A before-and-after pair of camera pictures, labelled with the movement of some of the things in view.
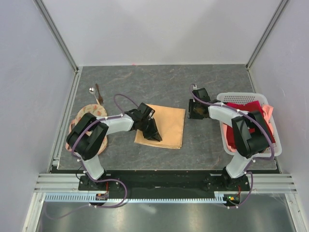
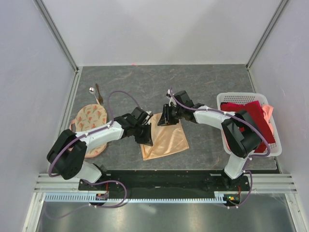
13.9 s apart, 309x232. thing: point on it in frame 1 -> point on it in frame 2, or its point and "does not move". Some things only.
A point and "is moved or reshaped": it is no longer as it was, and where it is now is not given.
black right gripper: [191, 103] -> [165, 119]
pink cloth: [268, 110] does not move
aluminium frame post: [55, 32] does not move
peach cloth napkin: [170, 122] is moved or reshaped
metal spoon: [92, 91] does not move
